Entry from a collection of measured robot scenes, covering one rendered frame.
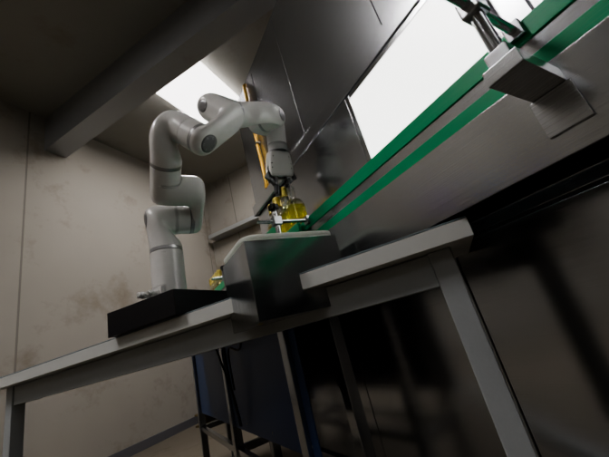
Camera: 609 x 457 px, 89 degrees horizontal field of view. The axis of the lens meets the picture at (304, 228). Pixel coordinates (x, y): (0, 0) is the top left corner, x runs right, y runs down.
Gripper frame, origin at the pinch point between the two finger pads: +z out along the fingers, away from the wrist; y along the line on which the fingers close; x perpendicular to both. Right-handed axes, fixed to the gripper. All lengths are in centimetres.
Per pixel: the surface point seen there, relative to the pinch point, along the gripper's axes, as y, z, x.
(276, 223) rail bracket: 15.6, 16.4, 24.7
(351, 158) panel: -12.1, -3.7, 28.1
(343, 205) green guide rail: 3.7, 14.8, 40.9
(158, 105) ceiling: 13, -166, -257
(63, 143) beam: 102, -120, -275
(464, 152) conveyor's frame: 6, 14, 76
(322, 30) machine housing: -15, -58, 18
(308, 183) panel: -11.9, -2.9, 0.6
